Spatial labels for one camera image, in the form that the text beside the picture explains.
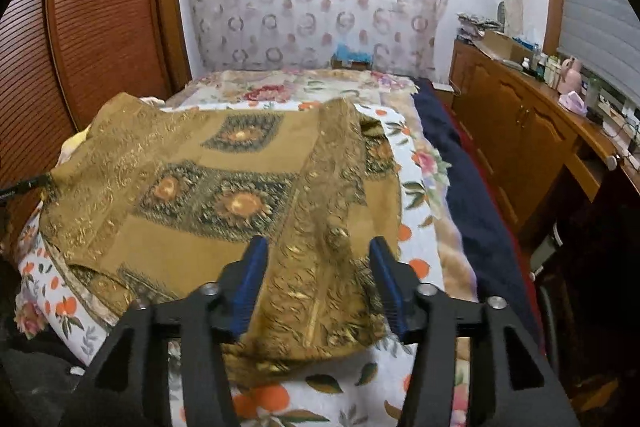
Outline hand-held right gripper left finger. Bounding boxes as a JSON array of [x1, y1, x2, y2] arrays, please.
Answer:
[[60, 235, 270, 427]]

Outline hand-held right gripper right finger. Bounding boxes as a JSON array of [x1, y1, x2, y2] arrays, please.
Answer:
[[369, 237, 581, 427]]

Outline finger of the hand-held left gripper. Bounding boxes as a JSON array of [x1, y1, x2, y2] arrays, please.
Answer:
[[0, 173, 53, 204]]

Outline brown gold patterned shirt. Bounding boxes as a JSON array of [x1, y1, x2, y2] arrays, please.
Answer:
[[39, 93, 403, 378]]

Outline beige fleece blanket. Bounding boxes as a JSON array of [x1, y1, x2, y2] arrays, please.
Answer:
[[430, 187, 481, 303]]

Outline navy blue blanket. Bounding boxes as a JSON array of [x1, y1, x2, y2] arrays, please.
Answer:
[[412, 78, 543, 343]]

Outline orange fruit print bed sheet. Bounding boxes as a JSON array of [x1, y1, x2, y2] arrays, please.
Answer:
[[15, 102, 481, 427]]

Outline brown slatted wardrobe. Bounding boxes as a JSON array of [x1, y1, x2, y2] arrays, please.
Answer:
[[0, 0, 193, 253]]

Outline dark cloth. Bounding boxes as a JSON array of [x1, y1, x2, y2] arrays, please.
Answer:
[[0, 257, 96, 427]]

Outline floral quilt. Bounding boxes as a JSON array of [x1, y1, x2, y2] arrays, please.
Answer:
[[167, 69, 418, 112]]

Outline wooden sideboard cabinet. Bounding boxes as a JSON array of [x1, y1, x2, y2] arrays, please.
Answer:
[[450, 38, 640, 248]]

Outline dark chair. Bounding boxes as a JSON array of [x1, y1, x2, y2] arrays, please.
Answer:
[[527, 167, 640, 427]]

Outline cardboard box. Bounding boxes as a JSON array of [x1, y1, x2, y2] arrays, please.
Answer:
[[475, 30, 526, 62]]

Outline white lotion bottle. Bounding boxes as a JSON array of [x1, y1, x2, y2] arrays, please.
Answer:
[[545, 55, 563, 88]]

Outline stack of folded cloths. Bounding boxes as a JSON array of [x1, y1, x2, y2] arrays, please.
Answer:
[[457, 12, 501, 42]]

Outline pink bottle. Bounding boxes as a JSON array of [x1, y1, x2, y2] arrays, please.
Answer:
[[560, 58, 583, 92]]

